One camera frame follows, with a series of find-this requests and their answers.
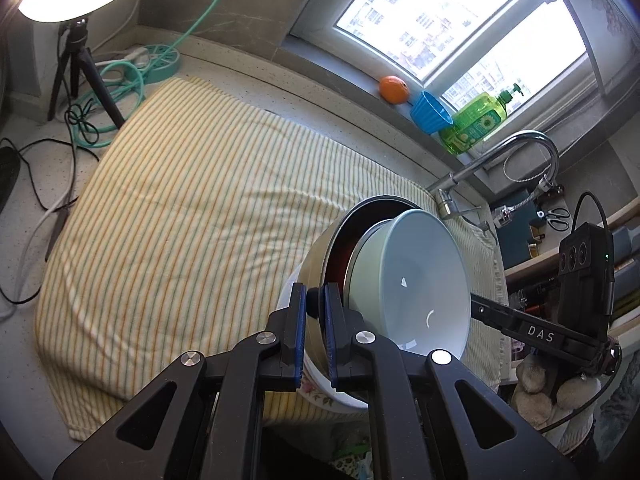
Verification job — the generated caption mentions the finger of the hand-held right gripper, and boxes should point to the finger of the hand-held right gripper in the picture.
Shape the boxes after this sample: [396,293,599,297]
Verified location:
[469,292,531,336]

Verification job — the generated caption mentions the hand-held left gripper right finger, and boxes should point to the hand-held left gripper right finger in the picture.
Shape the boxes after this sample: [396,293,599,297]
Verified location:
[324,282,583,480]

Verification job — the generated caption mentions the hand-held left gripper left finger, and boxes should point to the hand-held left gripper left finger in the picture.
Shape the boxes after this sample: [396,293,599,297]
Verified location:
[52,282,308,480]

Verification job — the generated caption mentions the white pink-blossom plate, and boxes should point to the white pink-blossom plate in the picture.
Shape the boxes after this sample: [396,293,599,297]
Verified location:
[276,260,373,413]

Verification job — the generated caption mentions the red steel-lined bowl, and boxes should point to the red steel-lined bowl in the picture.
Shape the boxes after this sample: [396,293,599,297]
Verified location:
[322,199,423,306]

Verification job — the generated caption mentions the large stainless steel bowl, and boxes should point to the large stainless steel bowl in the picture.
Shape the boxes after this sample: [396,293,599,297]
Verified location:
[302,195,426,396]

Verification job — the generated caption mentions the light blue ceramic bowl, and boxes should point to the light blue ceramic bowl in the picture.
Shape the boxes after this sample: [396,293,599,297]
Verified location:
[344,210,472,361]

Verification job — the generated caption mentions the person's right hand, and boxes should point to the person's right hand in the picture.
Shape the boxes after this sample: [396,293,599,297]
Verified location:
[510,352,601,431]

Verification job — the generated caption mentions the chrome faucet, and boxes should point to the chrome faucet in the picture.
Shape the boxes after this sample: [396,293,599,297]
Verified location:
[427,130,560,221]

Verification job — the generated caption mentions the striped cloth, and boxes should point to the striped cloth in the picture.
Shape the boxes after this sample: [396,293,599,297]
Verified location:
[34,77,508,443]

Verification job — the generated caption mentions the green dish soap bottle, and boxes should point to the green dish soap bottle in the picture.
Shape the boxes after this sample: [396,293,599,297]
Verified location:
[439,83,525,155]

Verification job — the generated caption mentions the blue ribbed cup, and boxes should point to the blue ribbed cup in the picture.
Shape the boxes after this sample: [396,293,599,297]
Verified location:
[410,91,455,136]

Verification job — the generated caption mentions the orange fruit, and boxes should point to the orange fruit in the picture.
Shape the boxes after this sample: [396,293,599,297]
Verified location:
[378,75,411,106]

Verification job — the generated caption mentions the window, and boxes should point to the window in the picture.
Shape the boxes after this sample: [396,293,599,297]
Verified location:
[290,0,608,116]

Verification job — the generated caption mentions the white power strip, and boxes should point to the white power strip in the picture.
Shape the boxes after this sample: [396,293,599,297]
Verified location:
[95,45,151,68]

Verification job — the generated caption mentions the black oval stand base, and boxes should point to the black oval stand base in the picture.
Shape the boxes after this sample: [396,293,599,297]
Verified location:
[0,149,20,211]

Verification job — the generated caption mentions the black tripod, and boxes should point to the black tripod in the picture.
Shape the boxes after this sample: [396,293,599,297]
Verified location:
[47,19,126,131]

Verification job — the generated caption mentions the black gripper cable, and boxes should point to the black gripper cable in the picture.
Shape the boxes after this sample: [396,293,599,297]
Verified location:
[570,191,616,321]

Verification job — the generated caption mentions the black-handled scissors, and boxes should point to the black-handled scissors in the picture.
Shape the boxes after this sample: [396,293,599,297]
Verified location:
[539,206,571,232]

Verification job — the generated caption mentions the chrome flexible hose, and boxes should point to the chrome flexible hose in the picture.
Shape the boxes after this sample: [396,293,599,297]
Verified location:
[492,147,551,223]

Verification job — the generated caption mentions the green hose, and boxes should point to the green hose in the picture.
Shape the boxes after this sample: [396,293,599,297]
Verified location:
[70,0,243,148]

